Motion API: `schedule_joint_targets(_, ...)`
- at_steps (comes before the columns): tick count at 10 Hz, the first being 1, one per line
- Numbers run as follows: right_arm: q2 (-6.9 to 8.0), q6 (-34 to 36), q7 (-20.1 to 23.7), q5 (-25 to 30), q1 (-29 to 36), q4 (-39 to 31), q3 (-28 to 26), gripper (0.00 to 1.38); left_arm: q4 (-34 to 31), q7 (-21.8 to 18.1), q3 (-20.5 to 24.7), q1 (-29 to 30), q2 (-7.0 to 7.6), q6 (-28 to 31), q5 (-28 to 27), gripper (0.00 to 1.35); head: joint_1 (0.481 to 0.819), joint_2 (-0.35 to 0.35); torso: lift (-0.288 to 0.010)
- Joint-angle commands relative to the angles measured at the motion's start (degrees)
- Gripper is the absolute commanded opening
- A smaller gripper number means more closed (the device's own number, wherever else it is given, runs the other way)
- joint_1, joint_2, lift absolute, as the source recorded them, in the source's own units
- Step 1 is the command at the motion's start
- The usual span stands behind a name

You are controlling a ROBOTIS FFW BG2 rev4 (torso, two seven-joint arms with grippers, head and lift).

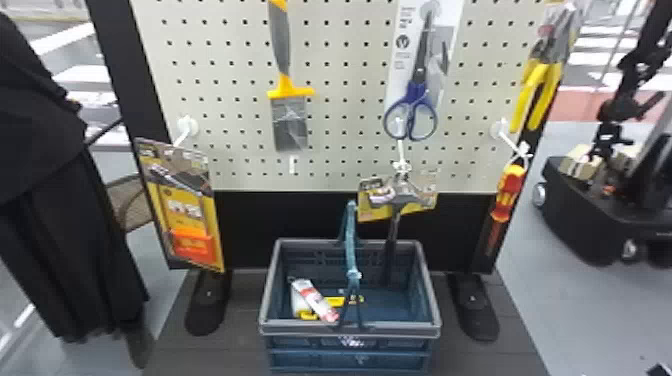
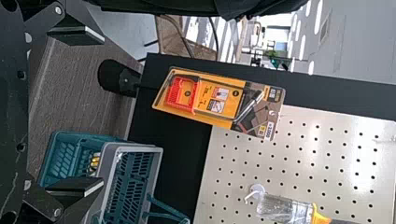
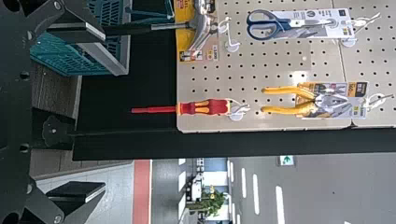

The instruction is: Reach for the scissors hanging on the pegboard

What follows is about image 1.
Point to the person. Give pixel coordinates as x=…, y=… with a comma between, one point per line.
x=47, y=210

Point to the blue basket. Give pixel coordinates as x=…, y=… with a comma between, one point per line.
x=346, y=330

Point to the blue scissors on card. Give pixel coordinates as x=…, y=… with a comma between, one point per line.
x=414, y=78

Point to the utility knife on yellow card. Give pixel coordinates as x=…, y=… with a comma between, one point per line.
x=181, y=204

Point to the yellow pliers on card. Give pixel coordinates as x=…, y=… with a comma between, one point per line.
x=540, y=78

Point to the red screwdriver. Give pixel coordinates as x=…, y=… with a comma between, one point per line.
x=508, y=191

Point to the white pegboard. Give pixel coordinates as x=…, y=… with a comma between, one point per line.
x=344, y=58

